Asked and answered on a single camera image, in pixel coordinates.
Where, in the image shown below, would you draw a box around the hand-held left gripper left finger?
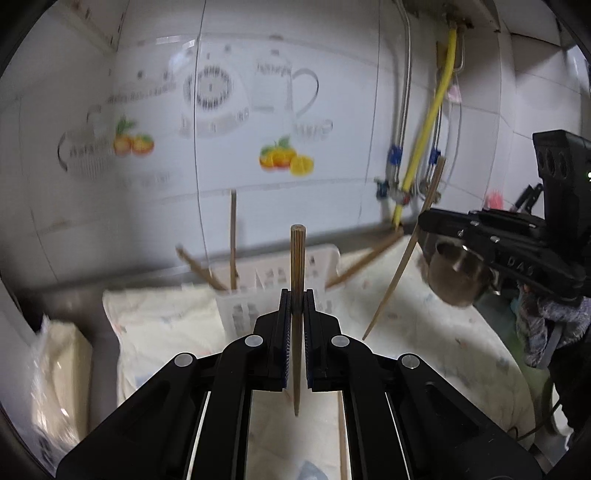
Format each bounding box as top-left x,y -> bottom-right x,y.
55,288 -> 293,480

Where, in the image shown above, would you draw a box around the braided metal hose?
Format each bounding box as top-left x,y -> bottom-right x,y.
387,0 -> 413,185
426,104 -> 447,195

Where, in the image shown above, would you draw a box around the black handled kitchen knives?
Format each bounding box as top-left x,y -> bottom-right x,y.
513,184 -> 544,214

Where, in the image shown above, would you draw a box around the yellow gas hose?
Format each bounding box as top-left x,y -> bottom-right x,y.
392,27 -> 459,228

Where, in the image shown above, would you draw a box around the thin brown cable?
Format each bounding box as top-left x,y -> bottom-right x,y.
507,401 -> 565,440

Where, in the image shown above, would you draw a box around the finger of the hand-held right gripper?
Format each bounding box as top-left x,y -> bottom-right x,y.
462,241 -> 591,304
418,208 -> 551,251

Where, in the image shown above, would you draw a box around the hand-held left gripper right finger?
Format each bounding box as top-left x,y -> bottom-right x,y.
302,288 -> 544,480

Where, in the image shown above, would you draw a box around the cream quilted printed mat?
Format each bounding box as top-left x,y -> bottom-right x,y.
102,234 -> 542,480

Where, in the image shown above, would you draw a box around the clear plastic bag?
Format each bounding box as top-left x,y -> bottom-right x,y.
27,313 -> 94,464

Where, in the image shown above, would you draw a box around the person's right hand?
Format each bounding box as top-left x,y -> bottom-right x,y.
514,285 -> 591,368

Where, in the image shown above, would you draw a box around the brown wooden chopstick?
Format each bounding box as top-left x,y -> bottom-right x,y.
289,223 -> 306,417
362,156 -> 448,343
325,227 -> 406,289
229,188 -> 239,291
175,246 -> 228,292

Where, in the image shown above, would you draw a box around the steel pot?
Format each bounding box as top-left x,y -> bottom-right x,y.
426,241 -> 496,308

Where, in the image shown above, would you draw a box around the beige plastic utensil holder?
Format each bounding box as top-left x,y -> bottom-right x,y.
215,244 -> 343,354

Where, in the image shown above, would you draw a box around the red handled water valve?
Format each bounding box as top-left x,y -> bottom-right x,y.
373,176 -> 413,206

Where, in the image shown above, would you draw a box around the person's right forearm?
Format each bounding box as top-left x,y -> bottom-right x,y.
549,318 -> 591,437

